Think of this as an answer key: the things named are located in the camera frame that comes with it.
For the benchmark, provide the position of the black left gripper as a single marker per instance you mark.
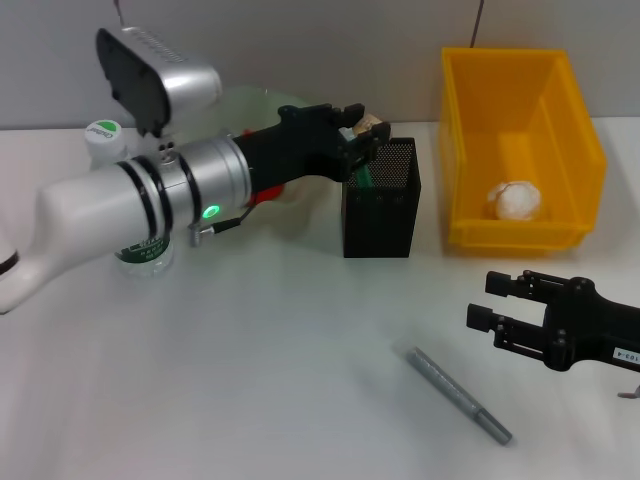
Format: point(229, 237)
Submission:
point(295, 150)

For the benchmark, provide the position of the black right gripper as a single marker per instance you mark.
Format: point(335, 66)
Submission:
point(590, 325)

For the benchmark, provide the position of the small tan eraser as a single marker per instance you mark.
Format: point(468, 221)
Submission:
point(367, 124)

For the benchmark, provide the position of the mint green pen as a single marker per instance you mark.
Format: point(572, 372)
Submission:
point(364, 177)

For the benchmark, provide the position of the orange fruit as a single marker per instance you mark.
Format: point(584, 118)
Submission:
point(270, 194)

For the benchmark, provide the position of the grey marker pen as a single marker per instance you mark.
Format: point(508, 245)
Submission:
point(450, 387)

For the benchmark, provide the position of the white paper ball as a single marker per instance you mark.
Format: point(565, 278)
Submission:
point(517, 200)

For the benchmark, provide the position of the clear green-label water bottle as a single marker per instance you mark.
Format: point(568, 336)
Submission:
point(102, 135)

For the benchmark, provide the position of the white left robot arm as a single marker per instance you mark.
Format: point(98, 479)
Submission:
point(100, 210)

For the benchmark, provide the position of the translucent wavy glass fruit plate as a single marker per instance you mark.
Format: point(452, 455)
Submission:
point(255, 105)

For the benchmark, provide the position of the black mesh pen holder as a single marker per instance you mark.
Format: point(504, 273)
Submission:
point(380, 225)

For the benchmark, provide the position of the yellow plastic storage bin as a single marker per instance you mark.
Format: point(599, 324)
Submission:
point(520, 110)

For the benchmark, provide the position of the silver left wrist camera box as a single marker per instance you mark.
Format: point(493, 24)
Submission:
point(175, 75)

